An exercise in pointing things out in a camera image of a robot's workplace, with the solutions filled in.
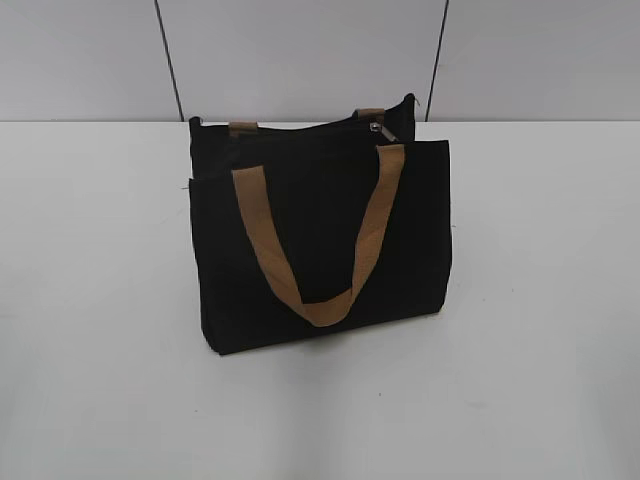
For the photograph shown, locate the black tote bag tan handles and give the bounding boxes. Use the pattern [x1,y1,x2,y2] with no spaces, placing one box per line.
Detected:
[188,94,452,355]

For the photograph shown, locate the silver zipper pull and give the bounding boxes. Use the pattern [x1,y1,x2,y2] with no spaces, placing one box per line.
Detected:
[369,122,398,143]

